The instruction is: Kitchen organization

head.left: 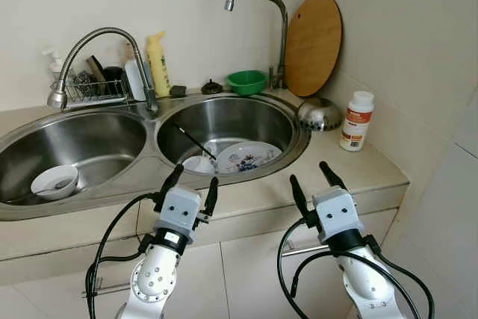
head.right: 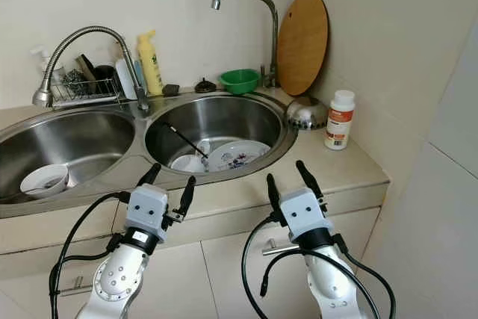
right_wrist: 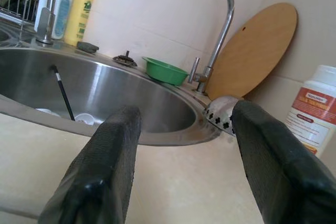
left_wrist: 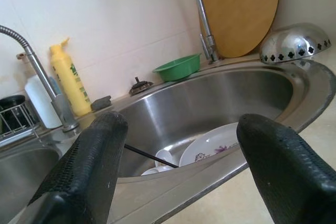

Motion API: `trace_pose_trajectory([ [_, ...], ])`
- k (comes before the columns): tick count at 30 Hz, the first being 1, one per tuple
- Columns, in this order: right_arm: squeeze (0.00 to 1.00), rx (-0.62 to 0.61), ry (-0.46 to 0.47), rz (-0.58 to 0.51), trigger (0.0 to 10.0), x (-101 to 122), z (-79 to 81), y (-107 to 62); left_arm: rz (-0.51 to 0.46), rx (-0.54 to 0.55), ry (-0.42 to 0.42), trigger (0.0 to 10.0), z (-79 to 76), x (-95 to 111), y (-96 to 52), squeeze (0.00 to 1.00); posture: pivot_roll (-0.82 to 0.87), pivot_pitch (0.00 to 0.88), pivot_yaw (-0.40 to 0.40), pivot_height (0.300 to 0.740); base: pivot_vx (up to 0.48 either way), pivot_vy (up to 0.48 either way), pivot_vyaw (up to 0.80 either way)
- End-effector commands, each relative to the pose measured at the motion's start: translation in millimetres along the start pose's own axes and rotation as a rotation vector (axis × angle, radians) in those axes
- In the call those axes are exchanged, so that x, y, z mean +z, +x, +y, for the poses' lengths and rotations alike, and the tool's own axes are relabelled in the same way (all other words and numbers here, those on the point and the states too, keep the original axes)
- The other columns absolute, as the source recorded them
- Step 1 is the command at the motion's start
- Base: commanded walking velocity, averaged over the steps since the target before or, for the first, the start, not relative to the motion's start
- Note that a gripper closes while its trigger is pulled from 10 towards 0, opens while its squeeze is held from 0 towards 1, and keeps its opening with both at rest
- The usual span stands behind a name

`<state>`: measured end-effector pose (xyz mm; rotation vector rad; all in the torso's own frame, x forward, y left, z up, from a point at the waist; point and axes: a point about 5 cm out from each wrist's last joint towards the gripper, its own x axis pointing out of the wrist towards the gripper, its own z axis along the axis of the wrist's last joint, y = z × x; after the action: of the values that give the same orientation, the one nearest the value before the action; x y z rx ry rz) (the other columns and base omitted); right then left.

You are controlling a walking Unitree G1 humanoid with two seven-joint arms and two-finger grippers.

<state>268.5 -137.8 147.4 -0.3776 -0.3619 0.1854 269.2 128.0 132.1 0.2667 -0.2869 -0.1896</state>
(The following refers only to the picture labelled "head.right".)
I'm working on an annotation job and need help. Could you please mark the steel colander bowl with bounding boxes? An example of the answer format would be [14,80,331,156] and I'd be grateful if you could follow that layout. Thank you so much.
[285,96,330,131]

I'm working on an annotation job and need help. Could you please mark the black sponge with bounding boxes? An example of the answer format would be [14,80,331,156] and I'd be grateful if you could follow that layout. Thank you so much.
[93,64,118,92]

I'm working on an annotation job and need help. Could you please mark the steel cabinet handle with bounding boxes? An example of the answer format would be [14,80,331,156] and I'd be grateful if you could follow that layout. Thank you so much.
[261,238,296,257]
[47,276,90,296]

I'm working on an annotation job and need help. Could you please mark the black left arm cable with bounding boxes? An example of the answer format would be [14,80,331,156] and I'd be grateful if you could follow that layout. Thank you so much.
[48,191,129,319]

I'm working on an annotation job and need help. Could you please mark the flexible steel hose faucet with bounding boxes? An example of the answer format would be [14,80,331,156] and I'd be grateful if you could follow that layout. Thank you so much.
[32,25,150,115]

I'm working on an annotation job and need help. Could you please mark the stainless steel double sink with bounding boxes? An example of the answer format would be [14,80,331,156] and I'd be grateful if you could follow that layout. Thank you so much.
[0,89,299,220]

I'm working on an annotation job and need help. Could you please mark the yellow detergent bottle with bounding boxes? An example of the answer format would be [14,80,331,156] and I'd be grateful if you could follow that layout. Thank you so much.
[136,30,164,96]

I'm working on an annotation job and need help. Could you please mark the tall steel gooseneck faucet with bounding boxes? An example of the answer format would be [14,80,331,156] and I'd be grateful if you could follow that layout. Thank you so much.
[211,0,280,88]

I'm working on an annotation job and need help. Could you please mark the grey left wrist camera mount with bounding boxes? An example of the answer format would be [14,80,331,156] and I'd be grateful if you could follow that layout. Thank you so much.
[124,182,169,236]

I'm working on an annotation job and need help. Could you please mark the white pump dispenser bottle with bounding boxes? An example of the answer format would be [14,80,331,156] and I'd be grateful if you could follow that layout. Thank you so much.
[30,46,56,87]

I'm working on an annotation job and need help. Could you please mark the black sink plug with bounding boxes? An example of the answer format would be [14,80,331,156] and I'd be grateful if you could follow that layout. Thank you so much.
[193,78,218,94]

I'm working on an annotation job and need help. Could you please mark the green plastic bowl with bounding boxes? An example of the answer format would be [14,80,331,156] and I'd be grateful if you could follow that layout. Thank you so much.
[220,69,261,95]

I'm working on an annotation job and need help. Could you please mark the white floral plate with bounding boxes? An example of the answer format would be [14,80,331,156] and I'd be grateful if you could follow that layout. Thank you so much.
[205,140,272,173]

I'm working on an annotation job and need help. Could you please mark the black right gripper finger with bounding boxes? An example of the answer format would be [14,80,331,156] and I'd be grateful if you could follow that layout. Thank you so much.
[295,159,328,202]
[266,173,285,223]

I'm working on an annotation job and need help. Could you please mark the steel wire sink rack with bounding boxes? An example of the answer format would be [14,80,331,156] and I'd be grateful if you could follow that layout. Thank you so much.
[50,75,125,108]

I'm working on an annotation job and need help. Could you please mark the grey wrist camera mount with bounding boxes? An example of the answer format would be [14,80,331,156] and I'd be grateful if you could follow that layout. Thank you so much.
[124,182,169,236]
[279,188,327,233]

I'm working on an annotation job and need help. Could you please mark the white bottle with orange label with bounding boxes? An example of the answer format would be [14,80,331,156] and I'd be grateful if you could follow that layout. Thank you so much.
[325,90,356,151]

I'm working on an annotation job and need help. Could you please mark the olive scouring sponge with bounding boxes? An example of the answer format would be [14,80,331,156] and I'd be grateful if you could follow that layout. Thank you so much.
[75,54,98,81]

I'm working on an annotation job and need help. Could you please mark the round wooden cutting board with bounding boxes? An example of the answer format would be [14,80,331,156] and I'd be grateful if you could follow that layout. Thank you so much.
[276,0,330,97]

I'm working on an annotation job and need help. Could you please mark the grey steel wool scrubber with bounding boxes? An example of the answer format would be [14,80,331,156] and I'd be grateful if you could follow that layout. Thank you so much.
[61,69,87,97]

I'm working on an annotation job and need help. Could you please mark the small plain white bowl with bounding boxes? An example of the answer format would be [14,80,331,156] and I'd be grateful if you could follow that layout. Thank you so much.
[170,153,207,175]

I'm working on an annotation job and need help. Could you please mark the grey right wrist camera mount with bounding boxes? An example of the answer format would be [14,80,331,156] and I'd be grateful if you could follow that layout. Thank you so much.
[279,188,327,233]

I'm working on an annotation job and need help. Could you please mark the thin black utensil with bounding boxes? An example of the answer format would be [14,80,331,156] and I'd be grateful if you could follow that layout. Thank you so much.
[166,123,204,154]

